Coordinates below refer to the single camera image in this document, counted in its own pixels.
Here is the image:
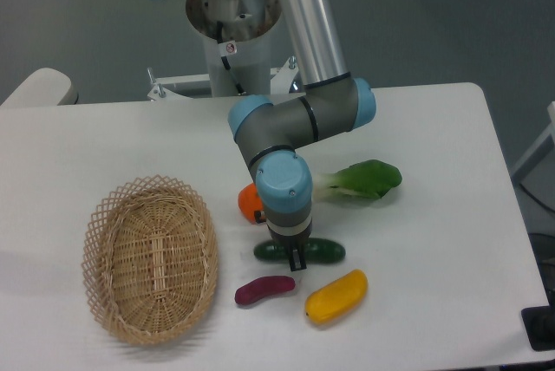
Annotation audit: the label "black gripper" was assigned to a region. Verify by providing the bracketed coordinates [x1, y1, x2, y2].
[268, 225, 312, 270]

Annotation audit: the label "dark green cucumber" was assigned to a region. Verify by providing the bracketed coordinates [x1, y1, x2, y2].
[253, 238, 346, 264]

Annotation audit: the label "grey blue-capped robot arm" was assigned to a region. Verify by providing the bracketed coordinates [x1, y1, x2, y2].
[187, 0, 376, 270]

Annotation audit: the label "purple sweet potato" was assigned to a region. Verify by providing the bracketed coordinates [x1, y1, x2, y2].
[234, 276, 296, 306]

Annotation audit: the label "yellow mango toy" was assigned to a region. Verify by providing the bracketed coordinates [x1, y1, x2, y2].
[304, 269, 369, 325]

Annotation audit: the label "orange toy fruit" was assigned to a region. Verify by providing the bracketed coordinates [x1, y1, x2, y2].
[238, 183, 266, 224]

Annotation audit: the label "green bok choy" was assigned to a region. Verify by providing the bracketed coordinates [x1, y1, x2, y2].
[312, 159, 402, 201]

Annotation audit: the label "woven wicker basket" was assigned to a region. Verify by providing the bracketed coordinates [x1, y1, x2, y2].
[82, 175, 219, 345]

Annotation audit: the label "black device at table edge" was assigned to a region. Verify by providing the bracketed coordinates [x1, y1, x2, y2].
[521, 306, 554, 352]

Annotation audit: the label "white furniture leg right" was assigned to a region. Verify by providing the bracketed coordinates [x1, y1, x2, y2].
[509, 101, 554, 185]

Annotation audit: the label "white chair back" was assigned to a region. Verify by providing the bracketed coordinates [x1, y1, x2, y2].
[1, 68, 79, 109]

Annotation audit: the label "white metal base frame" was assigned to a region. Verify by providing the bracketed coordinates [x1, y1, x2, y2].
[147, 55, 304, 101]

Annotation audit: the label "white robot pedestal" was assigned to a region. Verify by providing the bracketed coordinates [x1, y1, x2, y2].
[186, 0, 282, 97]

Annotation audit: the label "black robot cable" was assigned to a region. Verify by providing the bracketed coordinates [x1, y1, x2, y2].
[215, 19, 247, 97]

